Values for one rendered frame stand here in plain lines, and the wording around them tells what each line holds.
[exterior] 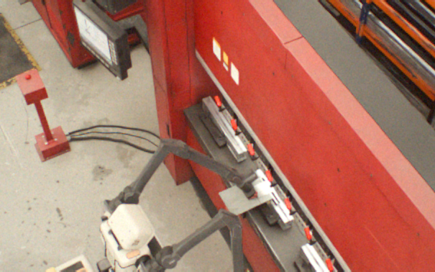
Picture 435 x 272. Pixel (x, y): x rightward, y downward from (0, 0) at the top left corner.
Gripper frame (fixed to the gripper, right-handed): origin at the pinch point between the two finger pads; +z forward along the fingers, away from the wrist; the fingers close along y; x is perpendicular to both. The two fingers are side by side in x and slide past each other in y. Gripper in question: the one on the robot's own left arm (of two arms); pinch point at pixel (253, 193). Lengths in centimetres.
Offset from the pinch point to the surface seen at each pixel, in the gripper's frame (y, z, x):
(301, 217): -38.7, -19.5, -18.0
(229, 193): 6.7, -4.5, 11.7
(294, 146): -24, -60, -39
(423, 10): 72, 70, -159
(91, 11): 125, -73, 12
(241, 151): 32.5, 8.5, -6.2
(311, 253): -47.2, 9.6, -8.1
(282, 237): -26.7, 14.8, 1.8
